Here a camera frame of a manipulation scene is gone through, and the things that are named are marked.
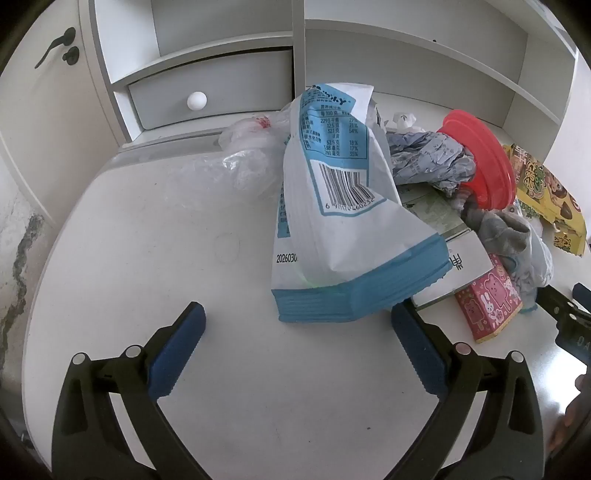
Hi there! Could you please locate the clear plastic bag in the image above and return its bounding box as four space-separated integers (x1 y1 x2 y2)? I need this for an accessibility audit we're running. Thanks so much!
168 111 296 204

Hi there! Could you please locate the white shelf unit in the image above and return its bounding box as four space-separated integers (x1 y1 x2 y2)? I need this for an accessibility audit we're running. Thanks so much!
78 0 580 158

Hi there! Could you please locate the crumpled grey-blue paper wrapper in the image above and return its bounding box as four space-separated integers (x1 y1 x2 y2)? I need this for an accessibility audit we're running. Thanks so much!
385 129 478 197

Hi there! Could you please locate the person's right hand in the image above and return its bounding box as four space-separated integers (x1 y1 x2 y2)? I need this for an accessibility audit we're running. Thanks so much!
549 375 591 459

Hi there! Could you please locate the pink printed small box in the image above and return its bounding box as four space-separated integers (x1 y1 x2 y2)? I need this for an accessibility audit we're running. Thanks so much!
455 253 525 344

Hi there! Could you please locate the white crumpled paper scrap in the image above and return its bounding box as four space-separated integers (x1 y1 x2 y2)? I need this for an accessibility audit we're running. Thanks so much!
385 111 428 134

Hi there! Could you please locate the grey crumpled cloth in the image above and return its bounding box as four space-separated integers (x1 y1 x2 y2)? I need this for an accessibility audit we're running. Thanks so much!
462 194 555 315

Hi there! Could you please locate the yellow printed cardboard box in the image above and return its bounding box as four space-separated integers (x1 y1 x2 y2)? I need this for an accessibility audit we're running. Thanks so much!
502 144 587 257

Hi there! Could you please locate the white cigarette carton box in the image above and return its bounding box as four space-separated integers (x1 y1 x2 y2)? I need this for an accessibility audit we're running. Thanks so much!
397 185 495 310

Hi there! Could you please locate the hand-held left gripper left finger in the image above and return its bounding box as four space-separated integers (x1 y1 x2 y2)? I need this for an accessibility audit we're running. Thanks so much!
52 301 213 480

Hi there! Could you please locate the white door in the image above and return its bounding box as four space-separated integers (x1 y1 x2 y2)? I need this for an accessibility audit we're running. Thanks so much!
0 0 127 222

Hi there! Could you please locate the black door handle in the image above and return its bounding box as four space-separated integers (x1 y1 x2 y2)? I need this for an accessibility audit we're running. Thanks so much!
34 28 80 69

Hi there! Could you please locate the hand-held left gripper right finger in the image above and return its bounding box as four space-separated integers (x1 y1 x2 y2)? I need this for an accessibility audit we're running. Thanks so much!
390 302 546 480

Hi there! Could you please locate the red plastic lid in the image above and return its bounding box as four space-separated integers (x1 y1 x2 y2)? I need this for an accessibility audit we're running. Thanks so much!
441 109 515 210

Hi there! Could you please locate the grey drawer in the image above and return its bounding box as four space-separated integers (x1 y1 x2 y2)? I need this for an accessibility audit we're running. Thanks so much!
127 48 295 132

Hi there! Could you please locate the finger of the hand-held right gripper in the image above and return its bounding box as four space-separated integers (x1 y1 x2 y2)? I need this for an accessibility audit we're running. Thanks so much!
536 282 591 324

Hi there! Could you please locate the blue and white snack bag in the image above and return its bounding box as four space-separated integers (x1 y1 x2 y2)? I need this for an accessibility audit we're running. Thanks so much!
270 82 452 324

